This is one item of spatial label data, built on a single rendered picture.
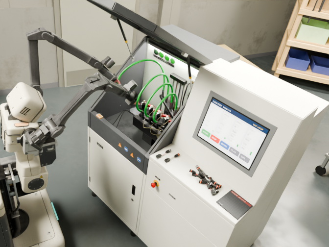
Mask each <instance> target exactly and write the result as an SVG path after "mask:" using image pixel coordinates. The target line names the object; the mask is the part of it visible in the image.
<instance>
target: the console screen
mask: <svg viewBox="0 0 329 247"><path fill-rule="evenodd" d="M276 130H277V127H276V126H274V125H272V124H271V123H269V122H267V121H265V120H264V119H262V118H260V117H258V116H256V115H255V114H253V113H251V112H249V111H247V110H246V109H244V108H242V107H240V106H239V105H237V104H235V103H233V102H231V101H230V100H228V99H226V98H224V97H223V96H221V95H219V94H217V93H215V92H214V91H212V90H211V91H210V93H209V96H208V98H207V101H206V103H205V106H204V108H203V111H202V113H201V116H200V118H199V121H198V123H197V126H196V129H195V131H194V134H193V136H192V138H194V139H195V140H197V141H198V142H200V143H201V144H203V145H204V146H206V147H207V148H209V149H210V150H212V151H213V152H215V153H216V154H217V155H219V156H220V157H222V158H223V159H225V160H226V161H228V162H229V163H231V164H232V165H234V166H235V167H237V168H238V169H239V170H241V171H242V172H244V173H245V174H247V175H248V176H250V177H252V176H253V174H254V172H255V170H256V168H257V166H258V165H259V163H260V161H261V159H262V157H263V155H264V153H265V151H266V149H267V147H268V146H269V144H270V142H271V140H272V138H273V136H274V134H275V132H276Z"/></svg>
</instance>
